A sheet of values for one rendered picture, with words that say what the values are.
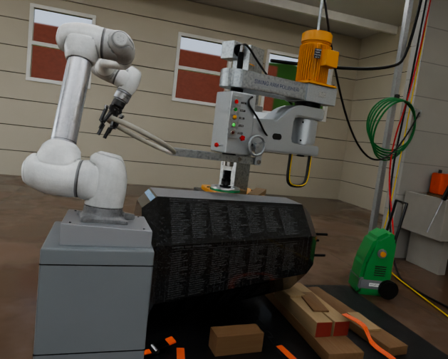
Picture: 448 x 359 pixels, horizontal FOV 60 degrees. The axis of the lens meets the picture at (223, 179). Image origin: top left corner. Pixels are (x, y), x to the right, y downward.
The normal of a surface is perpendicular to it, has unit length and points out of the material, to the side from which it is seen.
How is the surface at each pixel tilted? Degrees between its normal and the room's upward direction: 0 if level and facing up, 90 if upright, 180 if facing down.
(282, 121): 90
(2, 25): 90
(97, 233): 90
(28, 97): 90
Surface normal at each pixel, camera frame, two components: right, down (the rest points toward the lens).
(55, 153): 0.24, -0.27
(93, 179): 0.11, 0.01
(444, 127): 0.29, 0.14
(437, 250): -0.95, -0.08
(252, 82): 0.50, 0.15
